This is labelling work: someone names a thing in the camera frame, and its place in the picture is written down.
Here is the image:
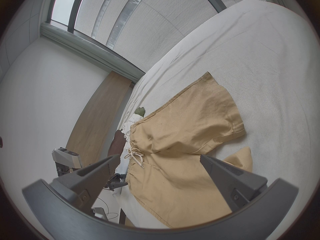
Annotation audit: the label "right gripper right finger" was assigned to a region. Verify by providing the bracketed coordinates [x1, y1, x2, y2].
[200, 154, 268, 212]

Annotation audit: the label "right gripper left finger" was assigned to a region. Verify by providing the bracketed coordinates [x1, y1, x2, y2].
[51, 153, 121, 210]

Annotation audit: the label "tan shorts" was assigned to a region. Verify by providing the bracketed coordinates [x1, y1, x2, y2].
[125, 71, 253, 228]

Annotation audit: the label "bed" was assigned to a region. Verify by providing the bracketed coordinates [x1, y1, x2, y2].
[66, 0, 319, 229]

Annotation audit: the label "pale grey garment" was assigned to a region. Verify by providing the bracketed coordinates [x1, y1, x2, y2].
[116, 154, 130, 175]

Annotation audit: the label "brown garment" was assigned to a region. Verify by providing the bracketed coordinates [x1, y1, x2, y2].
[108, 130, 127, 157]

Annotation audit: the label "cream white garment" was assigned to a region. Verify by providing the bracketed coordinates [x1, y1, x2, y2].
[121, 115, 141, 145]

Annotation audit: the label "window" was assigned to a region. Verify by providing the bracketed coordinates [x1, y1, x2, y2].
[50, 0, 227, 73]

